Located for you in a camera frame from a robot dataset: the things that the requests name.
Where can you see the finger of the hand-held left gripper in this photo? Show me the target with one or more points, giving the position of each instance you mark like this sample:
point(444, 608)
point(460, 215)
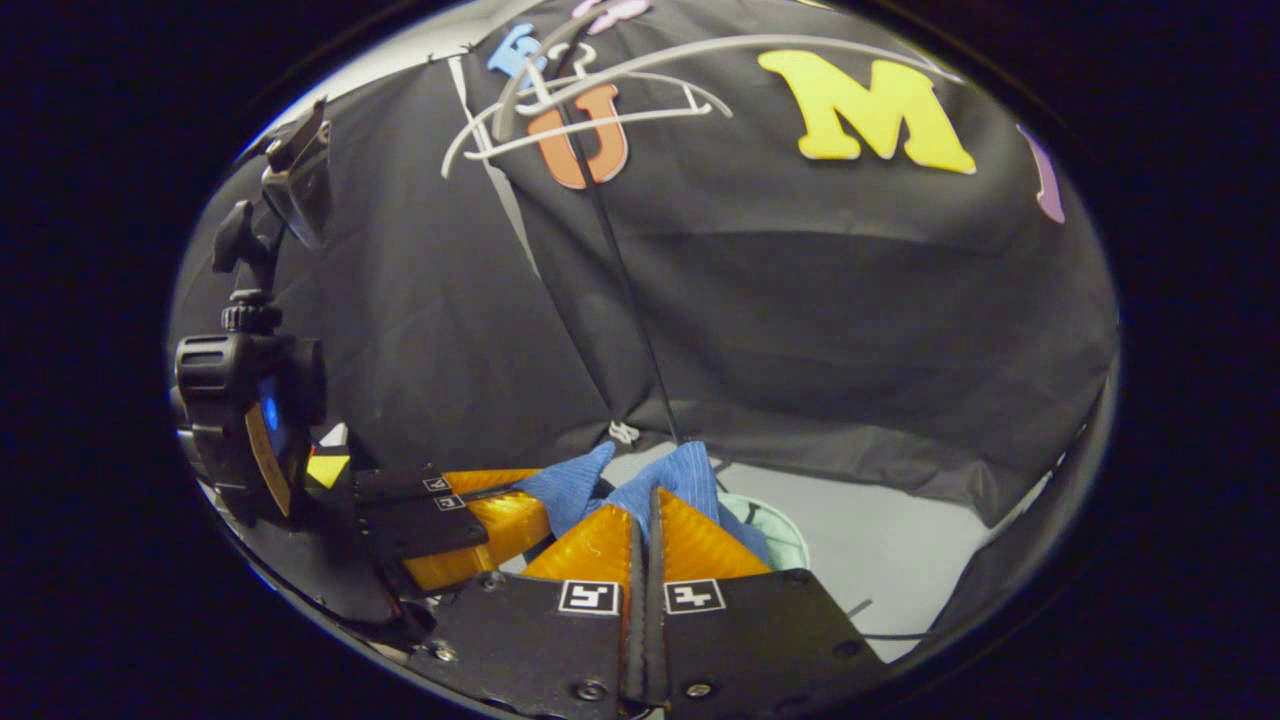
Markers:
point(400, 483)
point(420, 530)

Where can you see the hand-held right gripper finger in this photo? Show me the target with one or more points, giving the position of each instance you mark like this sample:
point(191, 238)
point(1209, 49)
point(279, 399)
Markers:
point(636, 600)
point(655, 620)

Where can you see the green laundry hamper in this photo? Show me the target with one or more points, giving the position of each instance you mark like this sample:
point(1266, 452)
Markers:
point(780, 535)

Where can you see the black clothes rack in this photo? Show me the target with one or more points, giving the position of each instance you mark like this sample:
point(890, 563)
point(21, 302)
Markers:
point(663, 400)

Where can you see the white plastic clothes hanger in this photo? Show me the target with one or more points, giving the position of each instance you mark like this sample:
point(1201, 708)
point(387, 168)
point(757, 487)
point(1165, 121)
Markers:
point(640, 119)
point(720, 45)

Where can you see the yellow triangular object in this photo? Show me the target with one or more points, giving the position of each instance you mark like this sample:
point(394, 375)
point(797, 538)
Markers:
point(328, 470)

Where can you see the black backdrop cloth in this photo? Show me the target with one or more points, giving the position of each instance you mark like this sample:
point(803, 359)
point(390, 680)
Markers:
point(850, 300)

